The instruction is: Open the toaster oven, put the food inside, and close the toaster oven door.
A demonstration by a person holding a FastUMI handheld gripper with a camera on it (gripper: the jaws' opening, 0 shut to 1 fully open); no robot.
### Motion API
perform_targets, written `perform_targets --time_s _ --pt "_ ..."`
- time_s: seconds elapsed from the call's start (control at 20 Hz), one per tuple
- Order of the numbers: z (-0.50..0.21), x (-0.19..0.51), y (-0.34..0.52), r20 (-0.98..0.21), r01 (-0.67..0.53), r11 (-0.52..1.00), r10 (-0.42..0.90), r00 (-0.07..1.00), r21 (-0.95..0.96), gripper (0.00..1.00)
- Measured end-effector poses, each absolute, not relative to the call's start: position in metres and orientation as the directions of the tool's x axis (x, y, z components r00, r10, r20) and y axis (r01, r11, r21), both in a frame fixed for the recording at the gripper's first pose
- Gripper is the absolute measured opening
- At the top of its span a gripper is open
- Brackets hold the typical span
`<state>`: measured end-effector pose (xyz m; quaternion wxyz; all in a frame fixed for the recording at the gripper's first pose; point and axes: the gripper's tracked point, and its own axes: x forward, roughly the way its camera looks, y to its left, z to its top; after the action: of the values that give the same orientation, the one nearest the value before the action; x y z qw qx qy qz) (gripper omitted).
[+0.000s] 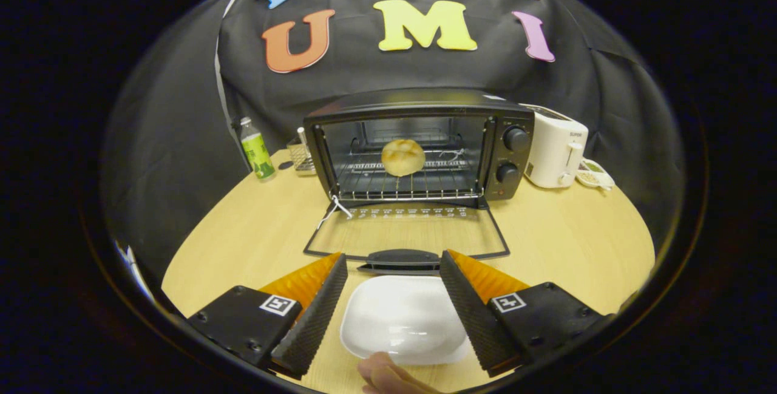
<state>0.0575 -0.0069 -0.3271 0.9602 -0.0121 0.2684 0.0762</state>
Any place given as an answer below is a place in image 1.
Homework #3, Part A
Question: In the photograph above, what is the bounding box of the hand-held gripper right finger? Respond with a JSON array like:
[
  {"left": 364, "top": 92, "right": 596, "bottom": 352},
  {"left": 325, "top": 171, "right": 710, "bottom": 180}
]
[{"left": 439, "top": 250, "right": 615, "bottom": 378}]

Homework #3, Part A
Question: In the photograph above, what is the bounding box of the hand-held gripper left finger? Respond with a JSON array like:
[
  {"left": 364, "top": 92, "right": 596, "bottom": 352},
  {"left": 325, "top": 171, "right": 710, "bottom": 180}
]
[{"left": 186, "top": 253, "right": 349, "bottom": 381}]

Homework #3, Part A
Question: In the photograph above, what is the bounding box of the black toaster oven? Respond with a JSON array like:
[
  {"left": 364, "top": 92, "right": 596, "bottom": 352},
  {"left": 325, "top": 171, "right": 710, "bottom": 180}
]
[{"left": 302, "top": 87, "right": 536, "bottom": 277}]

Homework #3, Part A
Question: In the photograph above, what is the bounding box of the round bread bun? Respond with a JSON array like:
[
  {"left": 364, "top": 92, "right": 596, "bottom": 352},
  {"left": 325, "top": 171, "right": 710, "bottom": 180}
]
[{"left": 381, "top": 138, "right": 426, "bottom": 177}]

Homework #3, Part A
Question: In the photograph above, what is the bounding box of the white pop-up toaster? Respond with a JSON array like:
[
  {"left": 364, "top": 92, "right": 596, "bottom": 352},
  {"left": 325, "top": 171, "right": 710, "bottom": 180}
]
[{"left": 523, "top": 104, "right": 589, "bottom": 189}]

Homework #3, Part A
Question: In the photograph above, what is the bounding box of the white rectangular plate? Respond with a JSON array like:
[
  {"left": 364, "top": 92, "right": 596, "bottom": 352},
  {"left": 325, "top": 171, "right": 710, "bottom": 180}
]
[{"left": 339, "top": 275, "right": 471, "bottom": 366}]

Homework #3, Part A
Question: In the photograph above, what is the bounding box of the green label drink bottle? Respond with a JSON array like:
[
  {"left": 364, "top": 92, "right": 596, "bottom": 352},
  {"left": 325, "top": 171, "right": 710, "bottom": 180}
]
[{"left": 239, "top": 117, "right": 277, "bottom": 181}]

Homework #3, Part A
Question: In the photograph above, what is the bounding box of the white string tie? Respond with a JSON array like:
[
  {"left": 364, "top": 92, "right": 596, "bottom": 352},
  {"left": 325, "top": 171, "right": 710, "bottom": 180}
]
[{"left": 317, "top": 195, "right": 353, "bottom": 229}]

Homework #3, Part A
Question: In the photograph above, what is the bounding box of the wire mesh basket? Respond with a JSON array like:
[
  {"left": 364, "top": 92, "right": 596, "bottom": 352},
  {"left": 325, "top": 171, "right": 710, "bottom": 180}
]
[{"left": 287, "top": 127, "right": 317, "bottom": 176}]

